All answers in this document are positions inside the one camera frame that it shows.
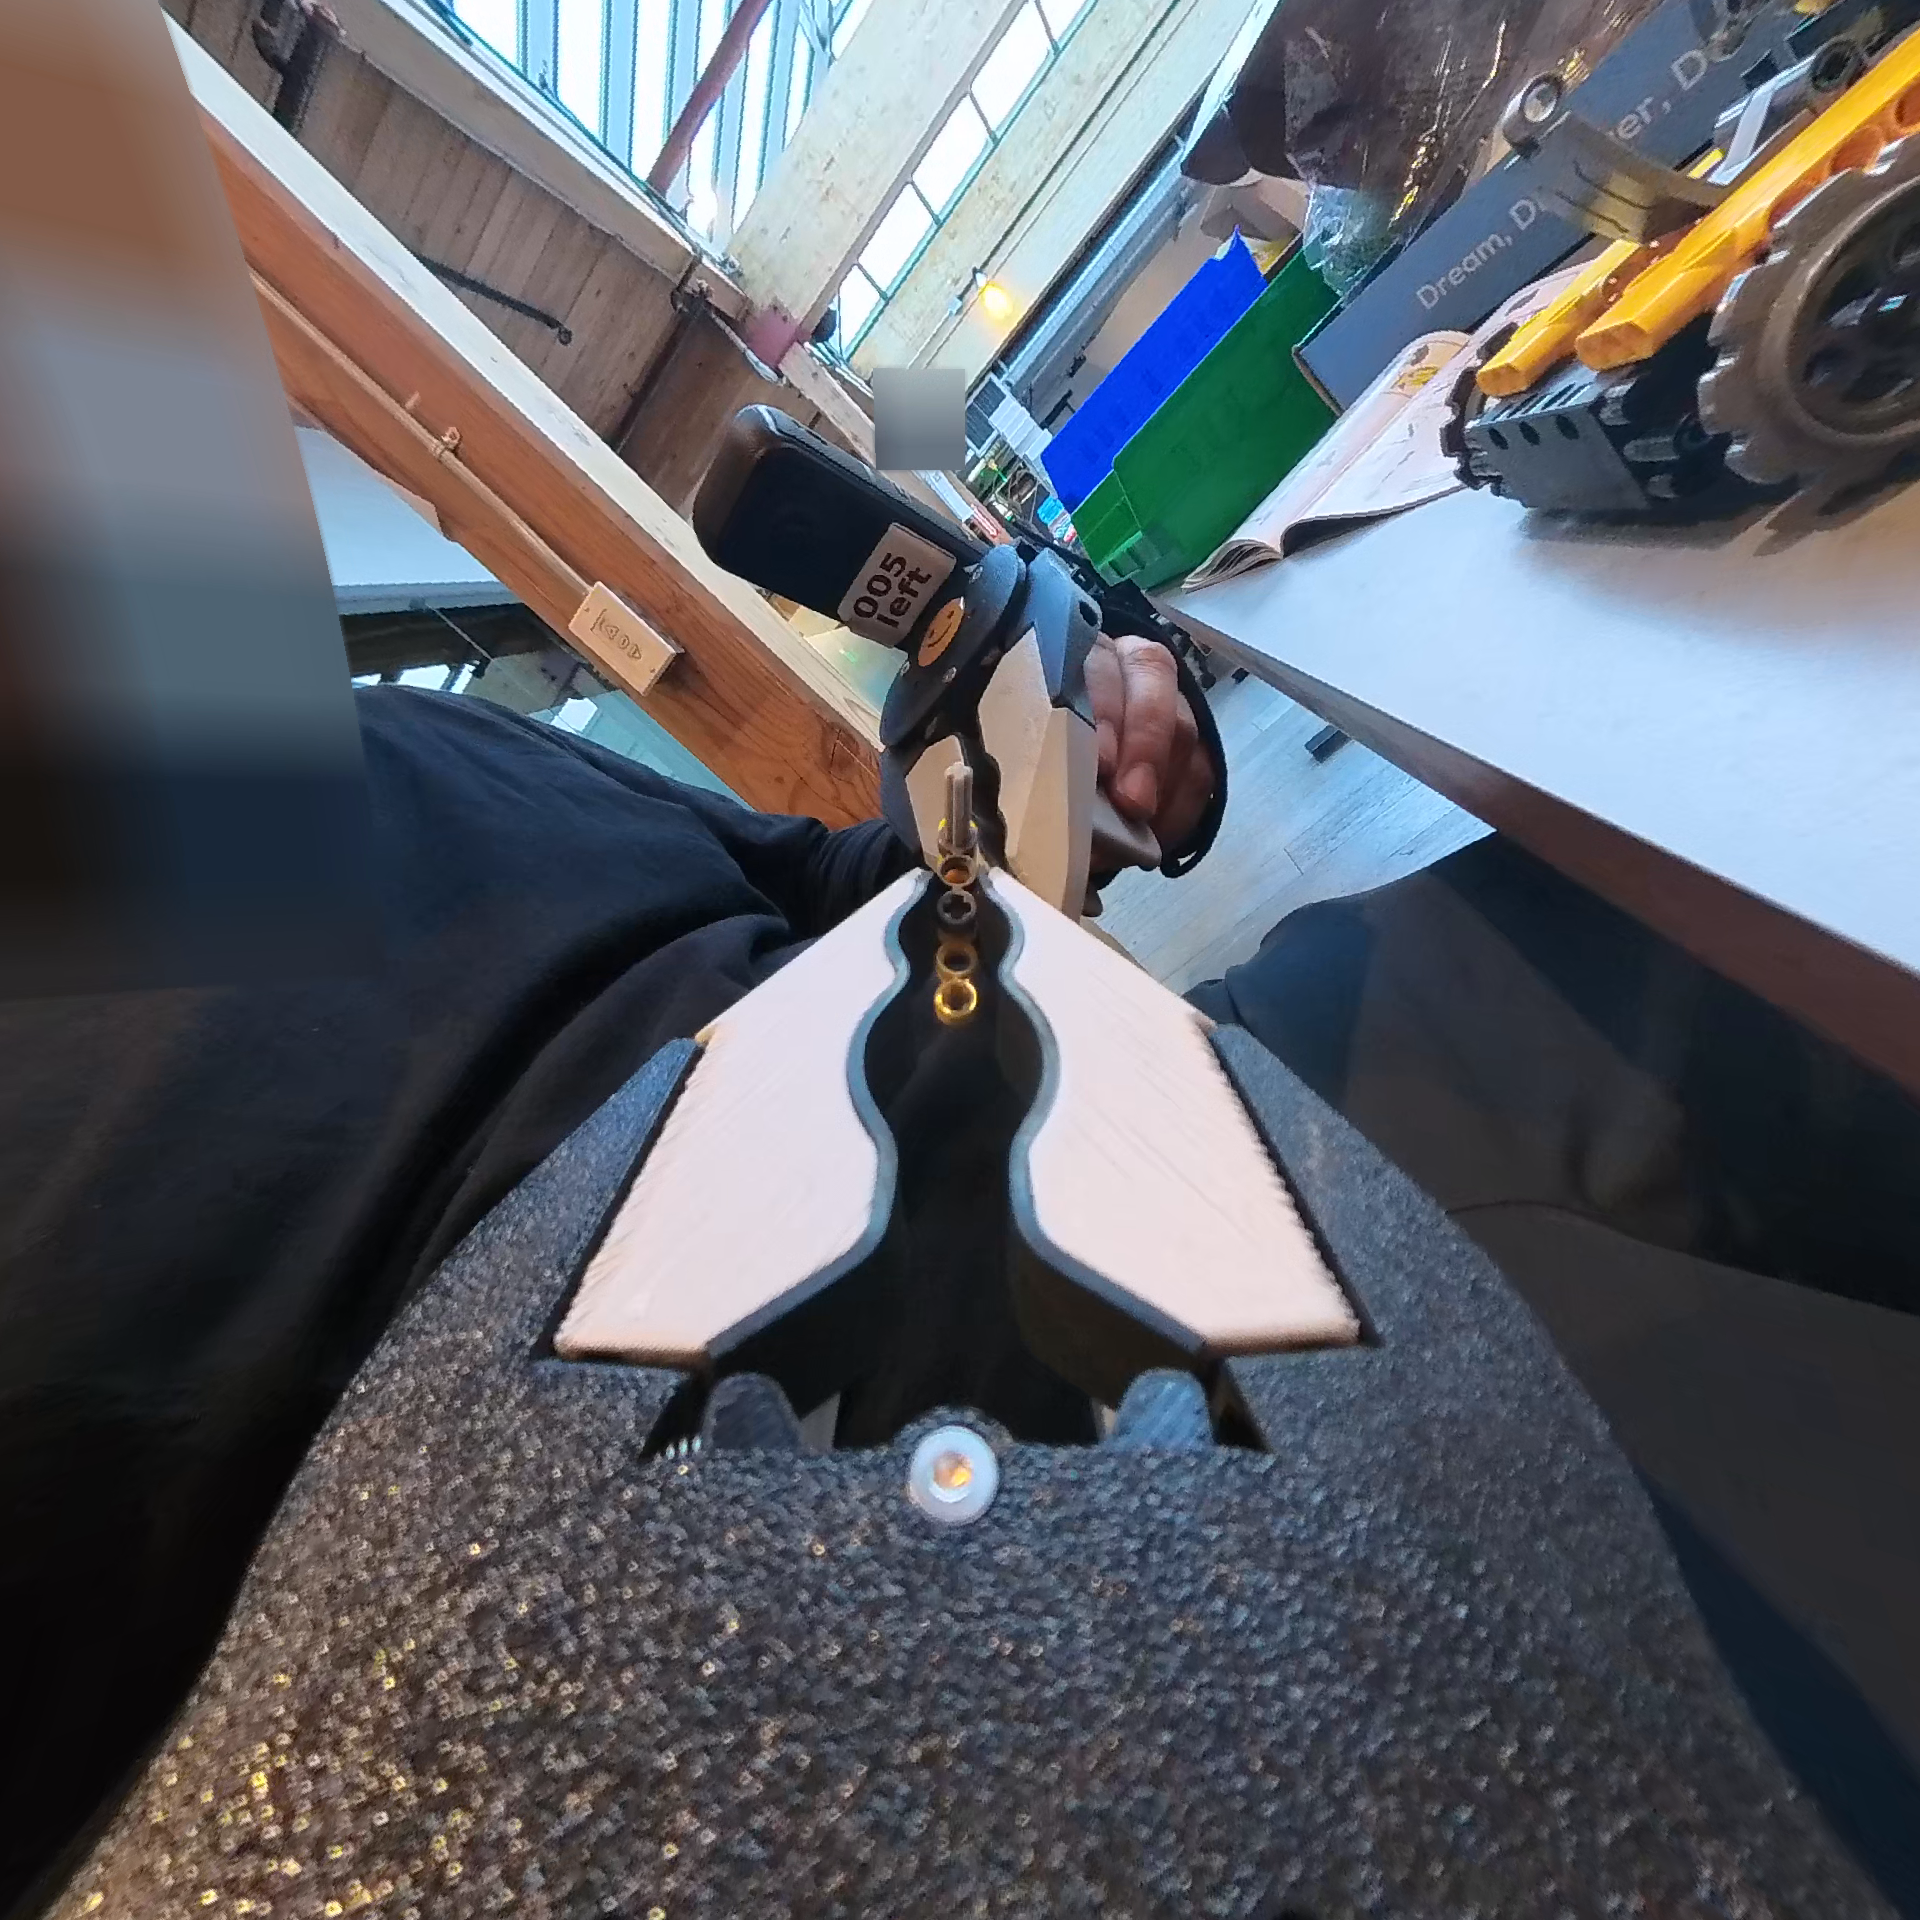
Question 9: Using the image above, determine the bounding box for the dark blue cardboard box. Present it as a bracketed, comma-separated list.
[1297, 0, 1802, 418]

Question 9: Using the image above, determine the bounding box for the green plastic bin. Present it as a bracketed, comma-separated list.
[1073, 246, 1347, 591]

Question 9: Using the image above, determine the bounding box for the person's dark clothing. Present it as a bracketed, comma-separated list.
[0, 681, 1920, 1920]

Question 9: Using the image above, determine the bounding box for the white wall switch plate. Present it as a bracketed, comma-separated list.
[572, 580, 686, 695]

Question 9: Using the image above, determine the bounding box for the person's left hand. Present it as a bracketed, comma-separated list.
[1084, 630, 1213, 833]

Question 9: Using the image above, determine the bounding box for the instruction booklet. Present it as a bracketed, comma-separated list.
[1184, 330, 1482, 591]

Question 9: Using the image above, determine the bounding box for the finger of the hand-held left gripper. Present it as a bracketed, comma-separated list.
[977, 638, 1121, 921]
[879, 742, 977, 869]

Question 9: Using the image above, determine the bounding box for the yellow thin toy beam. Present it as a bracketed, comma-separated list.
[926, 850, 985, 1032]

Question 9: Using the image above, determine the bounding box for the blue plastic bin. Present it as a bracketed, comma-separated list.
[1039, 230, 1270, 512]

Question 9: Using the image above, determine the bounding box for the yellow toy vehicle model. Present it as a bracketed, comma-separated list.
[1441, 0, 1920, 518]

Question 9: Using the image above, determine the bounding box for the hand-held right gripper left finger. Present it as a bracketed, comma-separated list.
[553, 869, 926, 1368]

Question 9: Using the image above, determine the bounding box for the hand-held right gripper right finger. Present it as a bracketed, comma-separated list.
[985, 875, 1364, 1359]

